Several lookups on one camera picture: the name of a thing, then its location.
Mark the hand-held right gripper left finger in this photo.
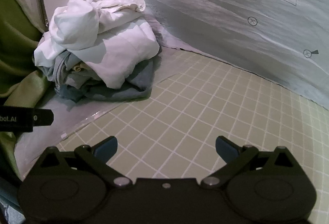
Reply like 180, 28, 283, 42
38, 136, 133, 189

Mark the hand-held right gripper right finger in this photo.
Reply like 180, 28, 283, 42
201, 136, 295, 189

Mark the blue towel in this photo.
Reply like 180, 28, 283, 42
55, 59, 163, 112

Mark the green cloth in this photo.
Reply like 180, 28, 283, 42
0, 0, 50, 181

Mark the grey garment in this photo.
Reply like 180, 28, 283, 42
46, 50, 85, 88

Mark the blue patterned cloth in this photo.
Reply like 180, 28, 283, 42
0, 175, 27, 224

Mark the white quilted garment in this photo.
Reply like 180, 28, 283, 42
33, 19, 161, 91

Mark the light blue printed sheet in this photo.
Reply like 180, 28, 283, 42
120, 0, 329, 112

